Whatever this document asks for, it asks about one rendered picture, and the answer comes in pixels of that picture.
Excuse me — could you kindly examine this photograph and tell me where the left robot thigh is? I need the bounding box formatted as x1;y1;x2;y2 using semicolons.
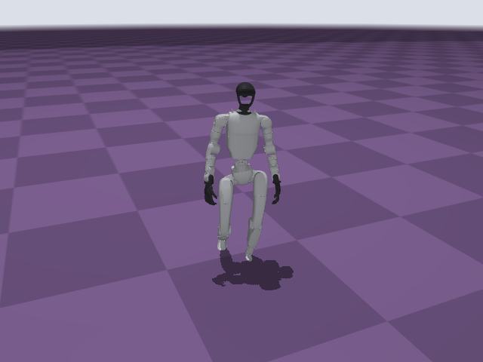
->
248;170;268;231

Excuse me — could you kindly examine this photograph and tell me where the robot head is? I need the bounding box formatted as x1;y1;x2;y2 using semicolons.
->
236;82;255;115

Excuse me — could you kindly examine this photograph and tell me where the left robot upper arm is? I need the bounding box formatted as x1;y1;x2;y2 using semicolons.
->
259;115;275;155

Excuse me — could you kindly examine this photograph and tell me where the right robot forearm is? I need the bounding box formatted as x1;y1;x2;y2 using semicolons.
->
204;143;217;182

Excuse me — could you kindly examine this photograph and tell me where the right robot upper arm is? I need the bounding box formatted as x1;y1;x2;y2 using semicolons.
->
209;114;229;155

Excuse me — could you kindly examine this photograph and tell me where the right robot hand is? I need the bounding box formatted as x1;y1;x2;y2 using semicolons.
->
205;175;217;205

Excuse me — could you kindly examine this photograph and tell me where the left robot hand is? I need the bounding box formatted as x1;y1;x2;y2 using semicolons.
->
272;174;281;204

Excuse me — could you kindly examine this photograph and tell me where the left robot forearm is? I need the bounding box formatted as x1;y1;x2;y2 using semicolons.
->
267;144;280;180

